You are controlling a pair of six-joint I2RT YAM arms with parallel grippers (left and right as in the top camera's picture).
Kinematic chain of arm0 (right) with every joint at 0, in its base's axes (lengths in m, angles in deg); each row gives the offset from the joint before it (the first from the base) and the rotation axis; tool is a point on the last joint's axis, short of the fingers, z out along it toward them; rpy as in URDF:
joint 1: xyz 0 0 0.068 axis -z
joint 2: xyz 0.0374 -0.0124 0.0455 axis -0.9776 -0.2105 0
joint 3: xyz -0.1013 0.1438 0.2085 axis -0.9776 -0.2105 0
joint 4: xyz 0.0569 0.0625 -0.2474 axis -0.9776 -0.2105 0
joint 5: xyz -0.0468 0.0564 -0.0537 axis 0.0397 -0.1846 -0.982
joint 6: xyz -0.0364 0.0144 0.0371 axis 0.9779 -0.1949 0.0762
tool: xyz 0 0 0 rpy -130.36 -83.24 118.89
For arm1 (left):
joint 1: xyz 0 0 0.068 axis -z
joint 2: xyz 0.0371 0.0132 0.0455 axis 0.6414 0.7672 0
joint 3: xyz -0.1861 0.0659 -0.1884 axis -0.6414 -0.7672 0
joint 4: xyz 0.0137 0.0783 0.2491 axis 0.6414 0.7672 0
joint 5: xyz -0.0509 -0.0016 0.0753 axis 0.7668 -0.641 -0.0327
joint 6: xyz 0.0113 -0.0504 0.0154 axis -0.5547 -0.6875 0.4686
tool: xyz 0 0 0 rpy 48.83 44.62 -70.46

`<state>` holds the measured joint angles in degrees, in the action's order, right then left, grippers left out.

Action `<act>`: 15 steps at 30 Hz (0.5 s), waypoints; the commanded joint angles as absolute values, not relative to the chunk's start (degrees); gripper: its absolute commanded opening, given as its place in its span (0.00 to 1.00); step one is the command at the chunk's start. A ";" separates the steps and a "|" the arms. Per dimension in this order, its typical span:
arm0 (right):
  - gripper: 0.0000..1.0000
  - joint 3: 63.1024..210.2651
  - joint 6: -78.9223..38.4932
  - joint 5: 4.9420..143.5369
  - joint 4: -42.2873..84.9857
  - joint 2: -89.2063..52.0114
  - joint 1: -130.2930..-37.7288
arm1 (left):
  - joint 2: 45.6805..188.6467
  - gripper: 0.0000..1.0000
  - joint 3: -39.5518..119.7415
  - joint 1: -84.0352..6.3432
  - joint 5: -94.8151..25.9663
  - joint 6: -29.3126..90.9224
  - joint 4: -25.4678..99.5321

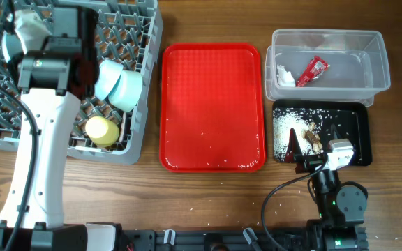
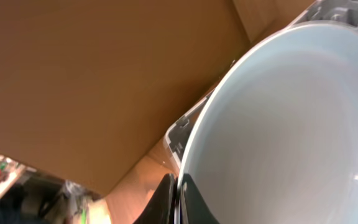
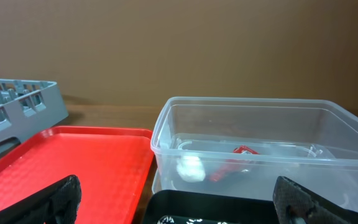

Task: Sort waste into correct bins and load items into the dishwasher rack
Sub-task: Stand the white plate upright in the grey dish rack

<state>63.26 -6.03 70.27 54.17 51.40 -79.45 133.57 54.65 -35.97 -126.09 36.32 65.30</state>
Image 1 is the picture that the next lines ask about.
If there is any clear plastic bin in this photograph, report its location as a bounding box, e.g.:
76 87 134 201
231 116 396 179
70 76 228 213
265 29 391 107

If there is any black waste tray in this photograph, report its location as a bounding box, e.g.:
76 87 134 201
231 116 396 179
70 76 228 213
272 100 373 166

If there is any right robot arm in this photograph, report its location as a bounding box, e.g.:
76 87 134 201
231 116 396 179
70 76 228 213
285 128 369 250

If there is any white plastic fork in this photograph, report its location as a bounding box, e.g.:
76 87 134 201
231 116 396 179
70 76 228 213
119 112 128 143

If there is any left black cable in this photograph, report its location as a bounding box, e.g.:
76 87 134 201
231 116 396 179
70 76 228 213
0 75 40 251

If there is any white napkin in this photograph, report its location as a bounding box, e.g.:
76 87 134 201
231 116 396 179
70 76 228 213
276 64 296 87

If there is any black cable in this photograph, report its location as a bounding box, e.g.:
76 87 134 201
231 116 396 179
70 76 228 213
0 75 40 251
260 163 327 251

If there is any large light blue plate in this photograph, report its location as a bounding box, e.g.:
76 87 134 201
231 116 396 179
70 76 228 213
1 32 24 63

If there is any food scraps and rice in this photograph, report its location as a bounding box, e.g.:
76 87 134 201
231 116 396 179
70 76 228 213
273 107 343 162

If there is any red sauce packet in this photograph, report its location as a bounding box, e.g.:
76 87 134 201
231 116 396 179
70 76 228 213
296 56 330 87

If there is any right black cable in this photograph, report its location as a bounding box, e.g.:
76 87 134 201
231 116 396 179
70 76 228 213
260 163 327 251

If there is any light blue saucer bowl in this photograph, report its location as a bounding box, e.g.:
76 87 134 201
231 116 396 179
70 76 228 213
94 60 124 100

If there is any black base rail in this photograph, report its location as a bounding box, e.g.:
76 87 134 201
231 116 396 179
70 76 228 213
85 222 368 251

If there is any green bowl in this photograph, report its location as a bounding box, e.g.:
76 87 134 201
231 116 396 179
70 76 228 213
108 70 142 112

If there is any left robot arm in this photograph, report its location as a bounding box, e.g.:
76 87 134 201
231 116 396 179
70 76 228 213
0 6 99 250

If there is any yellow plastic cup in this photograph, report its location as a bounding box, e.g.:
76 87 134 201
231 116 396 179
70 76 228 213
84 116 120 148

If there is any red plastic tray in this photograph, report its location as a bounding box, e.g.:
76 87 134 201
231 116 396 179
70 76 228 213
159 43 266 173

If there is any grey dishwasher rack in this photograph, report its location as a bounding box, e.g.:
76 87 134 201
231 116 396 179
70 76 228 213
0 1 163 165

